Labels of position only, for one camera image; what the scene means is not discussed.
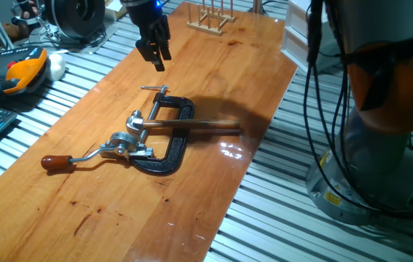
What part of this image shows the metal lever brown wooden knob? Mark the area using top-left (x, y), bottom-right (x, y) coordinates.
top-left (41, 143), bottom-right (123, 171)

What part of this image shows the wooden peg rack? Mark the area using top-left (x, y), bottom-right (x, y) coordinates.
top-left (186, 0), bottom-right (237, 36)

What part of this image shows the black round spool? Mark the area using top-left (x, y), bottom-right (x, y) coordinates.
top-left (44, 0), bottom-right (106, 41)

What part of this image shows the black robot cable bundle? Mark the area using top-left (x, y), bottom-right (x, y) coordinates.
top-left (302, 0), bottom-right (413, 219)

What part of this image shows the black cast iron C-clamp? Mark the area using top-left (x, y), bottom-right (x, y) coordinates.
top-left (129, 84), bottom-right (195, 176)

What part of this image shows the person's hand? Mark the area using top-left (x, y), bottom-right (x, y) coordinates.
top-left (20, 9), bottom-right (42, 22)

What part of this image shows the white drawer box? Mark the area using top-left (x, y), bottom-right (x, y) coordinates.
top-left (280, 0), bottom-right (342, 76)

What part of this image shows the small beige cardboard box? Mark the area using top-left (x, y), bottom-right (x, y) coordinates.
top-left (103, 0), bottom-right (129, 21)

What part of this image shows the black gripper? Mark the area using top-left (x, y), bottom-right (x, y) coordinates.
top-left (124, 0), bottom-right (173, 72)

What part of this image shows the white rounded object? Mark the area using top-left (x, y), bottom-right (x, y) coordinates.
top-left (45, 53), bottom-right (67, 82)

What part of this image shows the hammer with wooden handle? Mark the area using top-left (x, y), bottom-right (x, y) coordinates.
top-left (125, 110), bottom-right (241, 136)

